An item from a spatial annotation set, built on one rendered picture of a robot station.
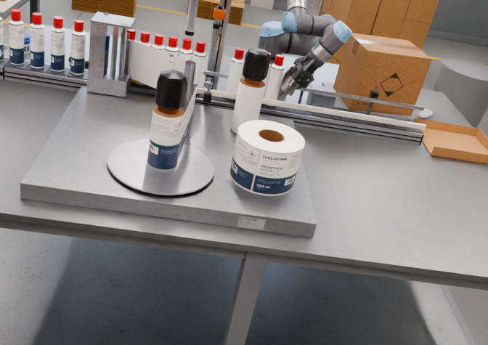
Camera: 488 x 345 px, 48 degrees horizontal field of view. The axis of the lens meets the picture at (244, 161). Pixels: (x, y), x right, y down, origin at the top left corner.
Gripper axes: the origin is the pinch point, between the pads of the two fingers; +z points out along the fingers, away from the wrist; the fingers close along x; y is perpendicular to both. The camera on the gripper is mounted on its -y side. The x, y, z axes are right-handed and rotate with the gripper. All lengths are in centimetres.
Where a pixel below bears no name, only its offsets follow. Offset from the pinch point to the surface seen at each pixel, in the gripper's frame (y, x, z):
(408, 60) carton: -17, 37, -40
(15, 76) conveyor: 6, -83, 57
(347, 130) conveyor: 5.4, 29.4, -6.3
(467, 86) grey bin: -170, 160, -48
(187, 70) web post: 21.2, -37.9, 9.1
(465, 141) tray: -4, 77, -33
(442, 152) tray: 14, 61, -26
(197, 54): 2.6, -35.8, 8.1
